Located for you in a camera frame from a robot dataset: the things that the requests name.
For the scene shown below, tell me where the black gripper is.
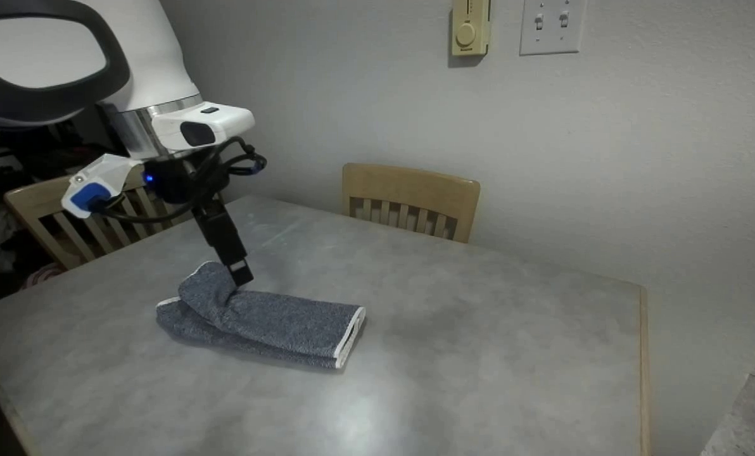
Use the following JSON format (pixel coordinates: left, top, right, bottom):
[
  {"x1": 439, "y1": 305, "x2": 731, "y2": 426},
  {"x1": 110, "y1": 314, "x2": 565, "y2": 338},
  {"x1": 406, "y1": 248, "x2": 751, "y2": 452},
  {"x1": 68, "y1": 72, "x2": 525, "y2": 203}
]
[{"x1": 143, "y1": 153, "x2": 257, "y2": 288}]

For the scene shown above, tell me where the grey towel with white trim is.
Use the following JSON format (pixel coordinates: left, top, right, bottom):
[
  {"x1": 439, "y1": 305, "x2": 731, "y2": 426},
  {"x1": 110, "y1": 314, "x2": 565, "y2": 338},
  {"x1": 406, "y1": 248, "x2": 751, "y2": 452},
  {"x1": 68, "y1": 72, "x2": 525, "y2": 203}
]
[{"x1": 154, "y1": 257, "x2": 370, "y2": 374}]

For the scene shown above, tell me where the wooden chair with short slats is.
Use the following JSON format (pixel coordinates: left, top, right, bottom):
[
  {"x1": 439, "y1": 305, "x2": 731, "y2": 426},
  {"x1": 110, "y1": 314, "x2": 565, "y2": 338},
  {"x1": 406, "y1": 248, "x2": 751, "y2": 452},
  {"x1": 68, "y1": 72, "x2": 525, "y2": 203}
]
[{"x1": 340, "y1": 160, "x2": 485, "y2": 245}]

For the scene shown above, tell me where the wooden chair with vertical slats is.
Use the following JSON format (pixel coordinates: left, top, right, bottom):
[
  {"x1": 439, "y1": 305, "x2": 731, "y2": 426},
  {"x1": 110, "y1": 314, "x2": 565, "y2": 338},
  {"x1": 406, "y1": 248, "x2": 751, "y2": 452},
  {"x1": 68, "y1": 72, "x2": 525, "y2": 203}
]
[{"x1": 3, "y1": 172, "x2": 186, "y2": 273}]

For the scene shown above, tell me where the dark background panel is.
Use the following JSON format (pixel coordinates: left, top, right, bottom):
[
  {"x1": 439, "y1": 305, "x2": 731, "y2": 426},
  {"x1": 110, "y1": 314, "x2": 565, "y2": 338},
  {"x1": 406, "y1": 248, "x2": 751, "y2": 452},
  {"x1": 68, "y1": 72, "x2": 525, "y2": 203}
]
[{"x1": 0, "y1": 104, "x2": 157, "y2": 199}]

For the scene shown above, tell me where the white and blue wrist camera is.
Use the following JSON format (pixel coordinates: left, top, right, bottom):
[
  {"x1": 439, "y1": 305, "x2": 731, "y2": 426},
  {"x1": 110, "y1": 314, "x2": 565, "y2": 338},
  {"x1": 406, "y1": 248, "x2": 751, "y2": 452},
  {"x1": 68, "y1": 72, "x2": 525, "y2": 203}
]
[{"x1": 58, "y1": 152, "x2": 145, "y2": 223}]

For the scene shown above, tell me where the beige wall thermostat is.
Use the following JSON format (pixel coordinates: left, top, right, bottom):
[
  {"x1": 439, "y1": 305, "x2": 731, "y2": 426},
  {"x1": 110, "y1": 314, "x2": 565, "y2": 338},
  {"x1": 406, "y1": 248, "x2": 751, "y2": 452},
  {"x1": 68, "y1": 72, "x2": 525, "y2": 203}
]
[{"x1": 448, "y1": 0, "x2": 494, "y2": 60}]

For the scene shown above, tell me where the white wall outlet plate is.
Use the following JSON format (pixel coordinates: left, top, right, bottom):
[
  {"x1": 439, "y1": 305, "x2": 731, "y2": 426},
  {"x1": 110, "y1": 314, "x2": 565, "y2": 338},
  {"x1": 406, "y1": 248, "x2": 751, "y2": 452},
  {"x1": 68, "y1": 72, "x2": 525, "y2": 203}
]
[{"x1": 520, "y1": 0, "x2": 586, "y2": 57}]

